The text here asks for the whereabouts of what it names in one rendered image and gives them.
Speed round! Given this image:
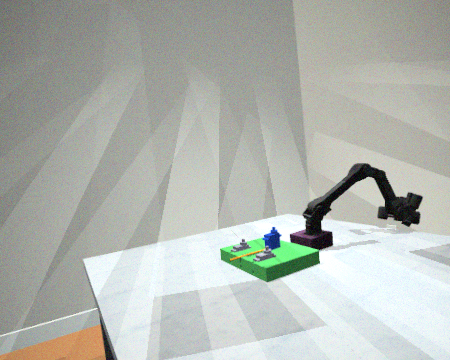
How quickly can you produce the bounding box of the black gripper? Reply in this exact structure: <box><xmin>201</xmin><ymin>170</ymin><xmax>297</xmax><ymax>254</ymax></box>
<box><xmin>377</xmin><ymin>207</ymin><xmax>421</xmax><ymax>225</ymax></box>

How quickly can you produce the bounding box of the green flat deck plate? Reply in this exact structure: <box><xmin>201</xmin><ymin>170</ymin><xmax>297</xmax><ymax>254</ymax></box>
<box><xmin>220</xmin><ymin>238</ymin><xmax>320</xmax><ymax>282</ymax></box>

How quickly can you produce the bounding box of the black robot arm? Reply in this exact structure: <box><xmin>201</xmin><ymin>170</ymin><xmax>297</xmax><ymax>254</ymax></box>
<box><xmin>303</xmin><ymin>163</ymin><xmax>422</xmax><ymax>237</ymax></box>

